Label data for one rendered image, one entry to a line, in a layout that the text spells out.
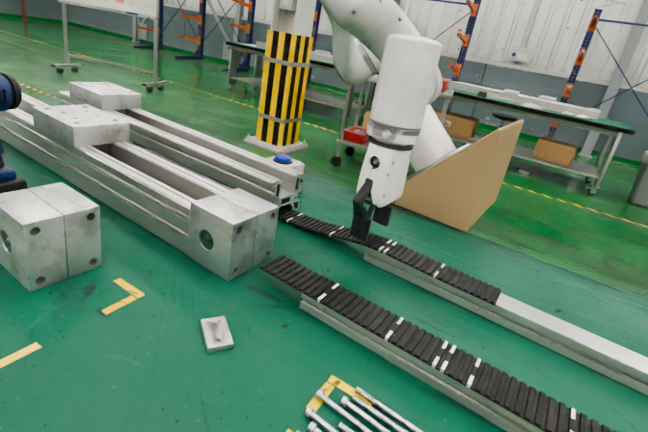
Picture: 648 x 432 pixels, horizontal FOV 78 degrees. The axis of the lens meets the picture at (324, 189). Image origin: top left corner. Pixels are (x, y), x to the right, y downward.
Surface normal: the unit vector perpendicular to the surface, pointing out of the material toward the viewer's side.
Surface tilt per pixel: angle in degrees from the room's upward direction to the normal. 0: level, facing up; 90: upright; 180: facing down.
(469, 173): 90
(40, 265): 90
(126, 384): 0
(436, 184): 90
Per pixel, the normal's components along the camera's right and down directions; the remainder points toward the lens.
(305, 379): 0.17, -0.92
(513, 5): -0.51, 0.22
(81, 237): 0.82, 0.33
